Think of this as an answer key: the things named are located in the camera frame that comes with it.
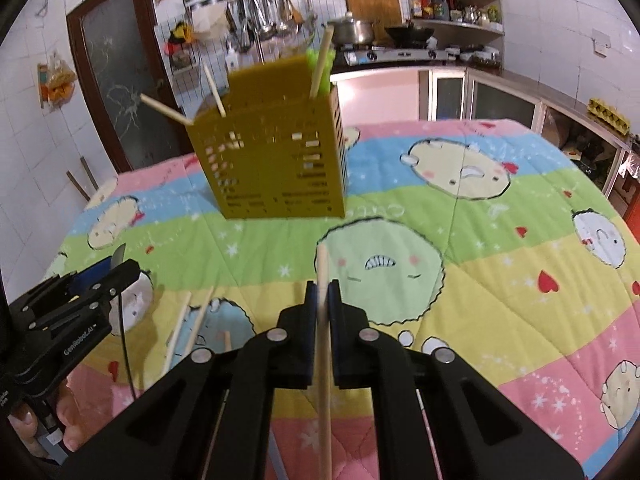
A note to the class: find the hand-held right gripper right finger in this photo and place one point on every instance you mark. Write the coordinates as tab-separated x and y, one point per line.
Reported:
335	320

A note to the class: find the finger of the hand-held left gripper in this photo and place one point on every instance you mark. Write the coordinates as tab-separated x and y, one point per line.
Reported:
87	275
117	277

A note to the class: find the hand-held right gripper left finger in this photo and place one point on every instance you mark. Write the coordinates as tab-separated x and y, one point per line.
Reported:
312	320

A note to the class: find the wooden chopstick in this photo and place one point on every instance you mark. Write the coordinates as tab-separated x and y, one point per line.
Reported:
214	91
165	108
321	62
228	340
201	319

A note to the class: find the yellow perforated utensil holder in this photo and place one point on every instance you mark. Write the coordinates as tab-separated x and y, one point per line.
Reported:
270	160

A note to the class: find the green plastic utensil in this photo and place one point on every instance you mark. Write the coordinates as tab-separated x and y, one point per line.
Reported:
328	77

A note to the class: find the row of hanging kitchen utensils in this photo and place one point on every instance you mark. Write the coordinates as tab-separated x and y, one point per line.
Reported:
265	15

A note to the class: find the person's left hand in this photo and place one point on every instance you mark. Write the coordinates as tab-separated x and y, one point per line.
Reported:
75	425

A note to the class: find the printed cartoon blanket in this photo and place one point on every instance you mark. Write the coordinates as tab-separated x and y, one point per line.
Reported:
500	285

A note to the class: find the hanging plastic bag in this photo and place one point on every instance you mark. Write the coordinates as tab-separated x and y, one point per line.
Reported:
57	80

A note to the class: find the brown framed glass door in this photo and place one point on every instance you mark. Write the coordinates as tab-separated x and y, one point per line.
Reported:
125	75

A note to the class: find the yellow and red toy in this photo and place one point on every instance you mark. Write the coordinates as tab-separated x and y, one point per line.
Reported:
181	45

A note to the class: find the white soap bottle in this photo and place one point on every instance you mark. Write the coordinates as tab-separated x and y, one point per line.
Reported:
232	60

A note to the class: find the gas stove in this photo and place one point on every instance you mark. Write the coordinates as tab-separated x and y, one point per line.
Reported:
400	55

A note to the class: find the kitchen counter cabinet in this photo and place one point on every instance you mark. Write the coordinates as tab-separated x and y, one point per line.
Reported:
500	100

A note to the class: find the steel pot with lid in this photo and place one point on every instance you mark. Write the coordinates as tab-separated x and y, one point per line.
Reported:
352	30

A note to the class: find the black wok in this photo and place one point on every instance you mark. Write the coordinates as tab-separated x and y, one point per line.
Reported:
409	34

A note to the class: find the corner shelf with bottles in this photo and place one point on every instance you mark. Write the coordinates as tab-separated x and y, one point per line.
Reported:
457	15

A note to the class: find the yellow egg carton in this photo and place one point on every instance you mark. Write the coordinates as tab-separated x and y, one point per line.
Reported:
609	115

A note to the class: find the wooden sticks against wall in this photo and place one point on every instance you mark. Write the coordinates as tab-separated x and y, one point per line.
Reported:
82	180

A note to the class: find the white wall socket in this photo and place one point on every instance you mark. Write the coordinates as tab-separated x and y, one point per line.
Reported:
601	42

